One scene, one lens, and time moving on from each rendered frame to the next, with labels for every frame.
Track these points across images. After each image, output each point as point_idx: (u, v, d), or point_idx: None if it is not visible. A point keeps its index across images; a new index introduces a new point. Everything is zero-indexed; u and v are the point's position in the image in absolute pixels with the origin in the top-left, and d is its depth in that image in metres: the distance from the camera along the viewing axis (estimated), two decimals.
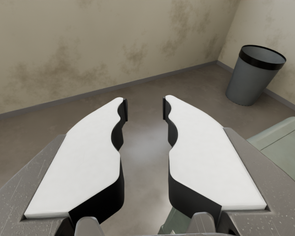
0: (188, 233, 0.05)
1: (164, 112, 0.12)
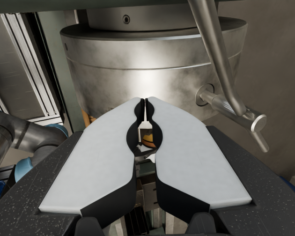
0: (188, 233, 0.05)
1: (147, 113, 0.12)
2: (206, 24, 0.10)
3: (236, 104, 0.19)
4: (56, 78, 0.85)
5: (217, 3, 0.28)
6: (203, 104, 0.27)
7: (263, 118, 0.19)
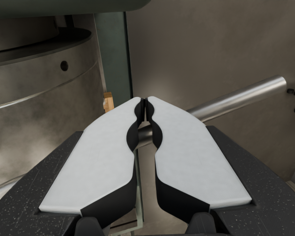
0: (188, 233, 0.05)
1: (147, 113, 0.12)
2: (141, 136, 0.12)
3: None
4: None
5: (14, 18, 0.19)
6: None
7: None
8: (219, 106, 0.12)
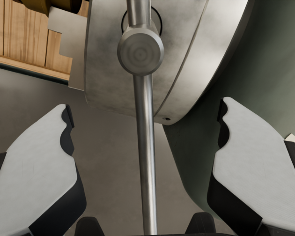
0: (188, 233, 0.05)
1: (219, 113, 0.11)
2: (155, 228, 0.16)
3: (148, 101, 0.12)
4: None
5: None
6: (152, 8, 0.15)
7: (128, 65, 0.09)
8: None
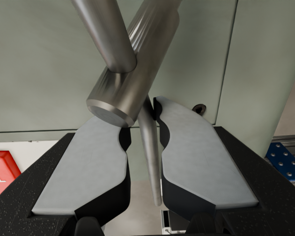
0: (188, 233, 0.05)
1: (155, 112, 0.12)
2: (156, 181, 0.20)
3: (143, 119, 0.11)
4: None
5: None
6: None
7: (100, 118, 0.09)
8: (158, 196, 0.24)
